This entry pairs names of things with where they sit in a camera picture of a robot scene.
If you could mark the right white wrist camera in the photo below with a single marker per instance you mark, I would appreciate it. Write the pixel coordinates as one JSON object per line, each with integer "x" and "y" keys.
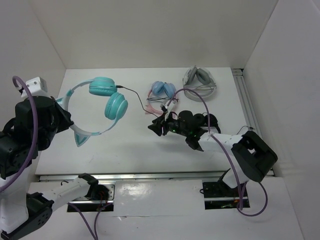
{"x": 167, "y": 105}

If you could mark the pink blue cat-ear headphones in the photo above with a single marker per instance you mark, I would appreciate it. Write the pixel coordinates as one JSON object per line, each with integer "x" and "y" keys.
{"x": 160, "y": 92}

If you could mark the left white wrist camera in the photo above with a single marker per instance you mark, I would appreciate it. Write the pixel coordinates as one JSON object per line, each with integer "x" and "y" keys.
{"x": 37, "y": 87}

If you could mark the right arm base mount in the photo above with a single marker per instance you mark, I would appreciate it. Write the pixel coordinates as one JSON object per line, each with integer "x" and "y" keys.
{"x": 218, "y": 196}

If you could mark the grey white headphones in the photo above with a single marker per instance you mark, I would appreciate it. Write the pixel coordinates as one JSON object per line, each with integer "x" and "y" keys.
{"x": 200, "y": 80}

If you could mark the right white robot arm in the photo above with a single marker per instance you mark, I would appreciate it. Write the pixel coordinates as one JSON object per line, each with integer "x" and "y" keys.
{"x": 250, "y": 158}

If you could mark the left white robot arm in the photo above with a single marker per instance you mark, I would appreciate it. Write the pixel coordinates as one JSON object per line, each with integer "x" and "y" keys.
{"x": 36, "y": 122}

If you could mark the aluminium side rail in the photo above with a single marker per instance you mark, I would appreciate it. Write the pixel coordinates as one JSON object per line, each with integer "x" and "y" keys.
{"x": 245, "y": 100}

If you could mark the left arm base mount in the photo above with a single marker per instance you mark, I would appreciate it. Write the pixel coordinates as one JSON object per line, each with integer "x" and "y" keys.
{"x": 100, "y": 196}

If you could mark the aluminium front rail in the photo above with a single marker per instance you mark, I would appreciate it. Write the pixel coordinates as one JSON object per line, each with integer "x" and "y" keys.
{"x": 137, "y": 176}

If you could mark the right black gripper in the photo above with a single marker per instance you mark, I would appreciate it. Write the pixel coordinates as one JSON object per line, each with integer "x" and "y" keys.
{"x": 157, "y": 127}

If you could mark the black headphones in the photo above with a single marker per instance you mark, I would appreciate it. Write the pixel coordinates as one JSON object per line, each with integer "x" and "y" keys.
{"x": 201, "y": 119}

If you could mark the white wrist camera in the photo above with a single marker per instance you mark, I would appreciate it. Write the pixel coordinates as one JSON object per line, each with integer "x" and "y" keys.
{"x": 37, "y": 87}
{"x": 167, "y": 105}

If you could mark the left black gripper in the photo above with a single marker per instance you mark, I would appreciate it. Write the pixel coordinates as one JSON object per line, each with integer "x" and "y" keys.
{"x": 66, "y": 120}

